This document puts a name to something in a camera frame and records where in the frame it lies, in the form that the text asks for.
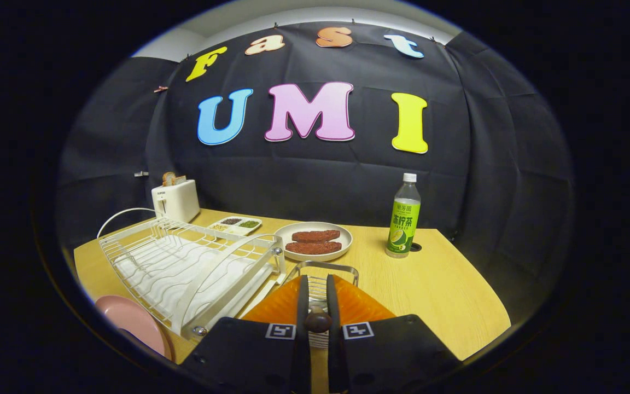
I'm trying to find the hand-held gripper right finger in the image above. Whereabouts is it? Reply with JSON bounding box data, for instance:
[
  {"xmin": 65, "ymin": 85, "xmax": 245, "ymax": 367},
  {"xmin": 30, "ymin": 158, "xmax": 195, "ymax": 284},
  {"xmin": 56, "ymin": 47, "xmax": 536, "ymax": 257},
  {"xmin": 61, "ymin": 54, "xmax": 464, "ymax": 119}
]
[{"xmin": 326, "ymin": 274, "xmax": 462, "ymax": 394}]

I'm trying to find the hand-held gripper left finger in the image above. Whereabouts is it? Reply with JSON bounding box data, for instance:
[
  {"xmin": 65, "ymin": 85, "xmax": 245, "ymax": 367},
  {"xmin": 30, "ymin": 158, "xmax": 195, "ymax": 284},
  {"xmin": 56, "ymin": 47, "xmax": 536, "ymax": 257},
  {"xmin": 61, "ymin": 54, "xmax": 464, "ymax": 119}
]
[{"xmin": 181, "ymin": 275, "xmax": 311, "ymax": 394}]

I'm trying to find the white wire dish rack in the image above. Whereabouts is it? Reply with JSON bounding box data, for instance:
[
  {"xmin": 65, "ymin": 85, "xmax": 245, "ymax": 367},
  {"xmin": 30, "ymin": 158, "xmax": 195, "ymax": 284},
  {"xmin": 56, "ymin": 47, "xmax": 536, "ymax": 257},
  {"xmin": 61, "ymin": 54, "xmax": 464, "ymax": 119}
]
[{"xmin": 97, "ymin": 207, "xmax": 287, "ymax": 341}]

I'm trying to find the pink plate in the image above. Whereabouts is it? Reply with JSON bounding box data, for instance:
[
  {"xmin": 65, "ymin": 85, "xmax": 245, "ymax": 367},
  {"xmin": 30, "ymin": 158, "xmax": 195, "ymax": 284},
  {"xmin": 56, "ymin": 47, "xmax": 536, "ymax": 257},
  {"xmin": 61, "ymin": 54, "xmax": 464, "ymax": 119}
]
[{"xmin": 95, "ymin": 295, "xmax": 173, "ymax": 362}]

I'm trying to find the brown meat patty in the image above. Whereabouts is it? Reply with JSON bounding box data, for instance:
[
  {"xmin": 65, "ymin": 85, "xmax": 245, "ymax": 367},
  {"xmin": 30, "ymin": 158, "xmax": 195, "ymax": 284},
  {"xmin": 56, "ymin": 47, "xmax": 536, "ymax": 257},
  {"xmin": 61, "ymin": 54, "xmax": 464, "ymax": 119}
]
[
  {"xmin": 285, "ymin": 241, "xmax": 343, "ymax": 255},
  {"xmin": 291, "ymin": 230, "xmax": 341, "ymax": 244}
]

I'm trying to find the white toaster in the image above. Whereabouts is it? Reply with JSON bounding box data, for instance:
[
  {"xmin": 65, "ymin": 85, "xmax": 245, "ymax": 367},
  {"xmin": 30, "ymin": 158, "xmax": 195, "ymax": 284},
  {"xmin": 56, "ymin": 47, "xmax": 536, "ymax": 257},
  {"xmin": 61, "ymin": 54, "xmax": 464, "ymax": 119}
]
[{"xmin": 151, "ymin": 179, "xmax": 201, "ymax": 223}]

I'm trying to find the black backdrop cloth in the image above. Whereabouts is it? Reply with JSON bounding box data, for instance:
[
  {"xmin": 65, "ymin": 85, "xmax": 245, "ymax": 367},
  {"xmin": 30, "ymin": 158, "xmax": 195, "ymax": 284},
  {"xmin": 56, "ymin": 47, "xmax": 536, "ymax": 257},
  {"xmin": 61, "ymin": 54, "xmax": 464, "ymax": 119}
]
[{"xmin": 58, "ymin": 21, "xmax": 575, "ymax": 323}]

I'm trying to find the green drink bottle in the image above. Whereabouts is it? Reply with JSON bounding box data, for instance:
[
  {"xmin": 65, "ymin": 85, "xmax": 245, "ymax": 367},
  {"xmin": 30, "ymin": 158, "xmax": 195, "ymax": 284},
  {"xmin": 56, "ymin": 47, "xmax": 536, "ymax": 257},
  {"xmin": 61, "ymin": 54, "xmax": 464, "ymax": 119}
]
[{"xmin": 385, "ymin": 173, "xmax": 422, "ymax": 259}]

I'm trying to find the metal wire basket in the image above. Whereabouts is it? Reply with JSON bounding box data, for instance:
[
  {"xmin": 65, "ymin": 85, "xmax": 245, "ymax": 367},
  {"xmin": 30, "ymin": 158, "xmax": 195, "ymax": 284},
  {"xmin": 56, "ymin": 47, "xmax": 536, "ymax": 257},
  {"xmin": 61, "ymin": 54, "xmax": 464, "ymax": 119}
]
[{"xmin": 284, "ymin": 260, "xmax": 360, "ymax": 350}]

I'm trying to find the white divided dish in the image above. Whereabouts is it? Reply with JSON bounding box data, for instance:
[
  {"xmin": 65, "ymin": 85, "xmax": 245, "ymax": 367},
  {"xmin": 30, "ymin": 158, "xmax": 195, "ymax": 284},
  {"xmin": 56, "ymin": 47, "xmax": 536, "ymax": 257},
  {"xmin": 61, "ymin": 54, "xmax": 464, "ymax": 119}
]
[{"xmin": 207, "ymin": 216, "xmax": 263, "ymax": 236}]

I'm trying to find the white plate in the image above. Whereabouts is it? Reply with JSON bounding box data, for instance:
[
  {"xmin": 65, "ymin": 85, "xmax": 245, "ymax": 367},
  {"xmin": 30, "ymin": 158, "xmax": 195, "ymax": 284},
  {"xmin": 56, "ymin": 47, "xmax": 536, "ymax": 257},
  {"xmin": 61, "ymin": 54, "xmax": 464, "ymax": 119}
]
[{"xmin": 273, "ymin": 221, "xmax": 353, "ymax": 263}]

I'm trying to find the white drip tray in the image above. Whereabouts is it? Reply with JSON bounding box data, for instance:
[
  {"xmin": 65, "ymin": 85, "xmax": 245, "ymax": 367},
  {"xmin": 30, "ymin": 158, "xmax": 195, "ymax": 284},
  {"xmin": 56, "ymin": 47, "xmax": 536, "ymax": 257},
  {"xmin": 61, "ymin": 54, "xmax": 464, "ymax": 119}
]
[{"xmin": 114, "ymin": 235, "xmax": 275, "ymax": 323}]

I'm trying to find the wooden-handled spoon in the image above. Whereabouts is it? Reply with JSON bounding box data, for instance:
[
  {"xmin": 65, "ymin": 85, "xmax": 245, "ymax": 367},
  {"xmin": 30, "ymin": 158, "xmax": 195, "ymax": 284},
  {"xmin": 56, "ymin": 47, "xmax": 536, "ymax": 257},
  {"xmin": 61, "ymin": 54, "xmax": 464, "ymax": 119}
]
[{"xmin": 303, "ymin": 305, "xmax": 334, "ymax": 335}]

